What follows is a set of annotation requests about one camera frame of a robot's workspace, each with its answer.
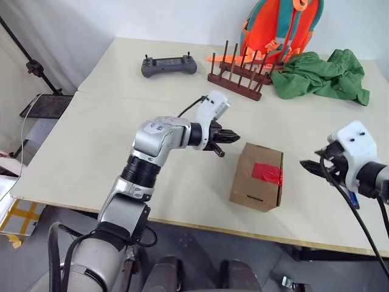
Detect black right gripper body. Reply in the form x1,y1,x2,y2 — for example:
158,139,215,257
326,140,349,187

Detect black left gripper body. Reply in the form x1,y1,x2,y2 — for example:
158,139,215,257
206,120,223,151

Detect brown cardboard box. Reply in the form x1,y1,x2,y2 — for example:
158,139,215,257
229,142,285,213

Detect red tape patch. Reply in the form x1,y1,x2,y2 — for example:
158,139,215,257
251,162,284,186

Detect carton with yellow tape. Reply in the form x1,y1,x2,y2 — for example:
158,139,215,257
0,199,46,237

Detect yellow tape scrap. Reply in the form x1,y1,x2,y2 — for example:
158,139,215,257
2,234,24,249

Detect dark wooden peg rack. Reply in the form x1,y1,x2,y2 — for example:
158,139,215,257
207,39,273,101

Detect crumpled green cloth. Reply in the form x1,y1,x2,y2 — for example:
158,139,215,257
269,48,371,106

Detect gray handheld controller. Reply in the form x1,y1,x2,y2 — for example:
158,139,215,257
140,51,198,79

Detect caster wheel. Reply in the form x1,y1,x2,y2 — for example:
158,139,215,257
281,275,312,292

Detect orange and teal backpack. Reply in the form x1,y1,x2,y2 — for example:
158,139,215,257
206,0,325,66

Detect dark rounded shape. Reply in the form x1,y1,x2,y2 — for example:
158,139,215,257
142,255,186,292
219,258,262,292

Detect black tripod stand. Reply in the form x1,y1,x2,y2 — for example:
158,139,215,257
0,15,66,98

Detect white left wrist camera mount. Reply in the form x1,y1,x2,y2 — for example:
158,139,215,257
194,90,231,151

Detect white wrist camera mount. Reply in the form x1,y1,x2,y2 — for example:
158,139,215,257
327,120,383,189
194,90,231,151

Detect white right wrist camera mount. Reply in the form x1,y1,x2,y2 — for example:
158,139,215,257
327,120,383,189

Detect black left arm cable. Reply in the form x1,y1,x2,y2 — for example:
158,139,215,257
177,96,209,118

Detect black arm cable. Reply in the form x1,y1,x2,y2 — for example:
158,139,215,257
317,151,389,270
177,96,209,118

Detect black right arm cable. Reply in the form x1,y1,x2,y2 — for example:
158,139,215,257
317,151,389,270

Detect black table frame bar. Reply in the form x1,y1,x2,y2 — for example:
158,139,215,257
293,246,380,262

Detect thick black cable loop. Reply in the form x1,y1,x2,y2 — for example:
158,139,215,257
48,221,159,292

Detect thin white cable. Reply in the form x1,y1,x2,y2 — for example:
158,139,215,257
0,94,42,201

